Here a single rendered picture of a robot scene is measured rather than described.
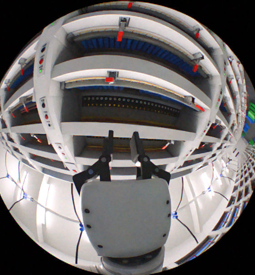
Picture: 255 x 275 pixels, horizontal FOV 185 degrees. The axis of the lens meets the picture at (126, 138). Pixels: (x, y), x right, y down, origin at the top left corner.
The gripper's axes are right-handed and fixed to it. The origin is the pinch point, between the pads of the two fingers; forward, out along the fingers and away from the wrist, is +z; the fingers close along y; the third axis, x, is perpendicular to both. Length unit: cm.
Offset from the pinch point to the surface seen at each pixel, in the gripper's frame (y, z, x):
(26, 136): -91, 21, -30
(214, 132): 110, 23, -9
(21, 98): -45.3, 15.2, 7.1
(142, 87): 6.1, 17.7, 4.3
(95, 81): -7.9, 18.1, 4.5
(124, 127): 2.0, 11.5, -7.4
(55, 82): -20.6, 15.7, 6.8
